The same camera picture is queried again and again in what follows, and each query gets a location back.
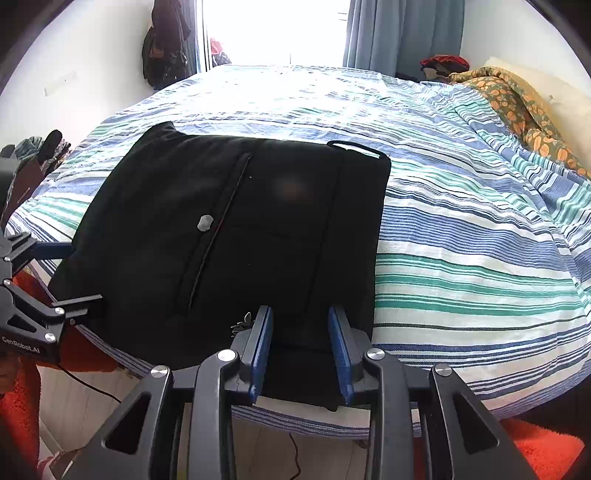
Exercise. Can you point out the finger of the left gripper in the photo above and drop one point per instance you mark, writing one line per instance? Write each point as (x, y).
(19, 250)
(15, 302)

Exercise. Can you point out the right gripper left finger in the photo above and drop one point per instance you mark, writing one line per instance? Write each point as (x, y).
(182, 418)

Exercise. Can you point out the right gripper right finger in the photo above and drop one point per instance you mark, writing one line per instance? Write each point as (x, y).
(461, 438)

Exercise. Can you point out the black pants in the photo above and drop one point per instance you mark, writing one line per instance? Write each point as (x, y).
(190, 233)

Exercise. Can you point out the orange red rug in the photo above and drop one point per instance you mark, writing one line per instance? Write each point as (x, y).
(550, 454)

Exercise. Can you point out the clutter pile beside bed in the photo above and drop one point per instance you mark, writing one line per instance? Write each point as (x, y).
(25, 166)

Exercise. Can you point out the striped blue bedsheet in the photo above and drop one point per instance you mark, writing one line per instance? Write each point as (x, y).
(484, 254)

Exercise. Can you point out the dark hanging bag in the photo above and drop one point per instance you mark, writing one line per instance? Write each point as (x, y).
(168, 51)

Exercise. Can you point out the yellow floral blanket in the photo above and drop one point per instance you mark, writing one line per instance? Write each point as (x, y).
(524, 112)

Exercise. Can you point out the window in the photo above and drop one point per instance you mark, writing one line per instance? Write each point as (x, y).
(278, 32)

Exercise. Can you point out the red and dark clothes pile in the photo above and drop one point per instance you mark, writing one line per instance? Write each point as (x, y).
(439, 67)

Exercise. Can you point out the blue curtain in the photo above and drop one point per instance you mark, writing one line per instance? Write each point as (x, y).
(393, 37)

